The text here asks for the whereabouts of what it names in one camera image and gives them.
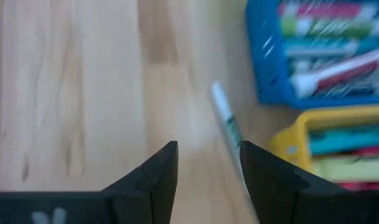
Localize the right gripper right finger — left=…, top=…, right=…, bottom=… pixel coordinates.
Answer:
left=240, top=140, right=349, bottom=224

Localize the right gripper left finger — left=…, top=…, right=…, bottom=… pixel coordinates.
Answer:
left=101, top=140, right=179, bottom=224

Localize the light green highlighter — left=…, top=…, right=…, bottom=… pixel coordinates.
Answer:
left=312, top=154, right=379, bottom=183

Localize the green cap whiteboard marker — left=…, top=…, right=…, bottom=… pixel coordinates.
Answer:
left=280, top=16, right=379, bottom=39
left=210, top=81, right=259, bottom=224

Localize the blue highlighter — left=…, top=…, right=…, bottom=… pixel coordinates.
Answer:
left=309, top=125, right=379, bottom=156

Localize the yellow plastic basket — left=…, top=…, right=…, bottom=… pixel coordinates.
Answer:
left=268, top=105, right=379, bottom=191

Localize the blue plastic basket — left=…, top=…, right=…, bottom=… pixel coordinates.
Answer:
left=245, top=0, right=379, bottom=110

